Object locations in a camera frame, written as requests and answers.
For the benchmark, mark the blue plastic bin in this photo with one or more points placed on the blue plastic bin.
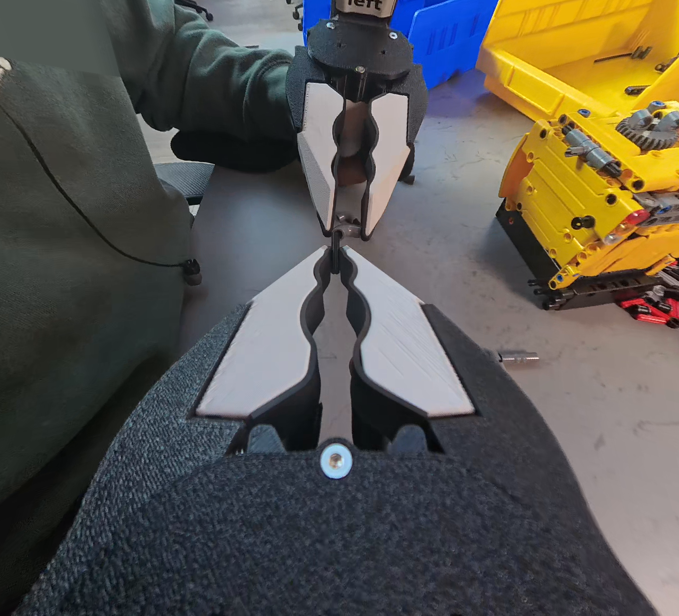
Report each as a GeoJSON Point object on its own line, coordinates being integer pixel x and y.
{"type": "Point", "coordinates": [456, 17]}

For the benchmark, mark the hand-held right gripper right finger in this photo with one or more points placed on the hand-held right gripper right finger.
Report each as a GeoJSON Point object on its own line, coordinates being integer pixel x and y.
{"type": "Point", "coordinates": [408, 356]}

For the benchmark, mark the yellow plastic bin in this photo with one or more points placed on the yellow plastic bin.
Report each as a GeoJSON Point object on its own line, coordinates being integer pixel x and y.
{"type": "Point", "coordinates": [557, 22]}

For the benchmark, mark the grey lego elbow with axle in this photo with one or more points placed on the grey lego elbow with axle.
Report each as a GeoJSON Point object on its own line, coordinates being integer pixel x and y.
{"type": "Point", "coordinates": [336, 255]}

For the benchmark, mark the person's green hoodie torso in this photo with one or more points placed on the person's green hoodie torso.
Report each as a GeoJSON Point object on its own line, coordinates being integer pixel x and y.
{"type": "Point", "coordinates": [79, 255]}

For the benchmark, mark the yellow lego vehicle model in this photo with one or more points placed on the yellow lego vehicle model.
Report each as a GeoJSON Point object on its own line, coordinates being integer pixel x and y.
{"type": "Point", "coordinates": [562, 192]}

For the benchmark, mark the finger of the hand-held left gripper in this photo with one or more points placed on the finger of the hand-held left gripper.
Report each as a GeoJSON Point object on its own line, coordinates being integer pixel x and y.
{"type": "Point", "coordinates": [318, 149]}
{"type": "Point", "coordinates": [392, 139]}

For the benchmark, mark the black lego axle with connector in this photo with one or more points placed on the black lego axle with connector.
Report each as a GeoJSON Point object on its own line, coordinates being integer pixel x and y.
{"type": "Point", "coordinates": [620, 57]}

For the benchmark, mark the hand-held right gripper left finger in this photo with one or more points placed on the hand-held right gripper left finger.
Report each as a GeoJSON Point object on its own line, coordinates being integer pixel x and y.
{"type": "Point", "coordinates": [265, 356]}

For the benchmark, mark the black lego beam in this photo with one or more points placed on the black lego beam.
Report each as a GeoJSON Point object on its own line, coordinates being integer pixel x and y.
{"type": "Point", "coordinates": [636, 90]}

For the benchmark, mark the grey lego connector sleeve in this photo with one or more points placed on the grey lego connector sleeve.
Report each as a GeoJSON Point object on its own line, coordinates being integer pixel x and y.
{"type": "Point", "coordinates": [520, 358]}

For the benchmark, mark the person's left forearm green sleeve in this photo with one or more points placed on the person's left forearm green sleeve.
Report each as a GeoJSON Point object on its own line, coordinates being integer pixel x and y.
{"type": "Point", "coordinates": [212, 70]}

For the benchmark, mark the blue and black lego piece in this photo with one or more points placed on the blue and black lego piece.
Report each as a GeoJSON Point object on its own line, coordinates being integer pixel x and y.
{"type": "Point", "coordinates": [667, 64]}

